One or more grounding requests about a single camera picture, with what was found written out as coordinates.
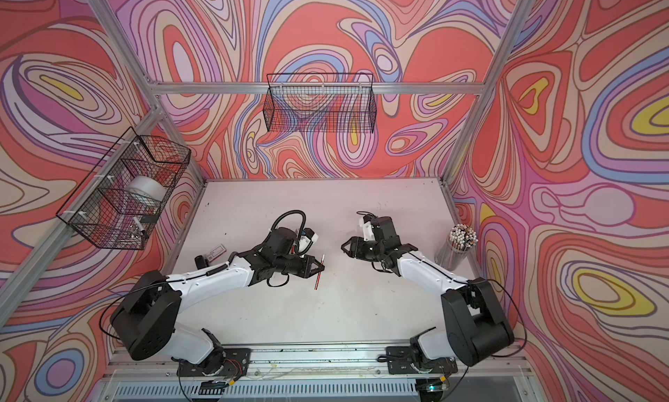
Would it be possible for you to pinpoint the left black wire basket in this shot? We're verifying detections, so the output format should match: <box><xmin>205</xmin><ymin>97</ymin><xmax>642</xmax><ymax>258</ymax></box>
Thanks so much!
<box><xmin>56</xmin><ymin>128</ymin><xmax>191</xmax><ymax>250</ymax></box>

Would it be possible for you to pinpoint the silver tape roll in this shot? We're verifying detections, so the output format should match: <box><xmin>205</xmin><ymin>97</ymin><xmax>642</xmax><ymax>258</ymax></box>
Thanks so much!
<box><xmin>125</xmin><ymin>176</ymin><xmax>167</xmax><ymax>206</ymax></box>

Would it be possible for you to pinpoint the dark red carving knife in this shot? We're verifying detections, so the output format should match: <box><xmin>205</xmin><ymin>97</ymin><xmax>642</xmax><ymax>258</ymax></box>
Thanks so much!
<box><xmin>314</xmin><ymin>254</ymin><xmax>326</xmax><ymax>291</ymax></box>

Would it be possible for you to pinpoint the aluminium frame corner post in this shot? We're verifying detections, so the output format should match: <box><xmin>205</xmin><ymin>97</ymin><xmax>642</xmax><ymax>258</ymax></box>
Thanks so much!
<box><xmin>77</xmin><ymin>0</ymin><xmax>207</xmax><ymax>186</ymax></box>

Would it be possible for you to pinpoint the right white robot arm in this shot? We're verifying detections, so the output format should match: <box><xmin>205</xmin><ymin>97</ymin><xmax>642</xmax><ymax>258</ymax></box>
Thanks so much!
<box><xmin>341</xmin><ymin>211</ymin><xmax>515</xmax><ymax>370</ymax></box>

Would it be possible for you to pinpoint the back black wire basket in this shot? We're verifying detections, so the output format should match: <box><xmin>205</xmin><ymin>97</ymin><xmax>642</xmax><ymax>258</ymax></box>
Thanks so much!
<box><xmin>262</xmin><ymin>72</ymin><xmax>377</xmax><ymax>134</ymax></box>

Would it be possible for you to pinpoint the black wire basket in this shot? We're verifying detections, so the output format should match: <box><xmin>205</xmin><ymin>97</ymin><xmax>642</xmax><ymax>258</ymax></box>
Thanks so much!
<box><xmin>262</xmin><ymin>72</ymin><xmax>377</xmax><ymax>134</ymax></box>
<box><xmin>56</xmin><ymin>128</ymin><xmax>191</xmax><ymax>250</ymax></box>

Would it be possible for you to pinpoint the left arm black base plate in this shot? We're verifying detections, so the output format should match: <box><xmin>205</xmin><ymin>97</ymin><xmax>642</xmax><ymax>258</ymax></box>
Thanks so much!
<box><xmin>177</xmin><ymin>348</ymin><xmax>252</xmax><ymax>379</ymax></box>

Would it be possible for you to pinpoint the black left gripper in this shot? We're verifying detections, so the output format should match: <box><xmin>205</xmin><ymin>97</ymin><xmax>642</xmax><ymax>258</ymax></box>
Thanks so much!
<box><xmin>274</xmin><ymin>254</ymin><xmax>328</xmax><ymax>279</ymax></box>

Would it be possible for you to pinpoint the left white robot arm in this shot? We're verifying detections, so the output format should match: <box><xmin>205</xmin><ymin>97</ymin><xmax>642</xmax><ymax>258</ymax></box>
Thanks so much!
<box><xmin>111</xmin><ymin>227</ymin><xmax>324</xmax><ymax>365</ymax></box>

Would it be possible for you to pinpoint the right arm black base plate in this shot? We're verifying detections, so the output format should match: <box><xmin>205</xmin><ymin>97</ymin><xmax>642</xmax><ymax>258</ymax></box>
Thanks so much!
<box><xmin>376</xmin><ymin>346</ymin><xmax>458</xmax><ymax>377</ymax></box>

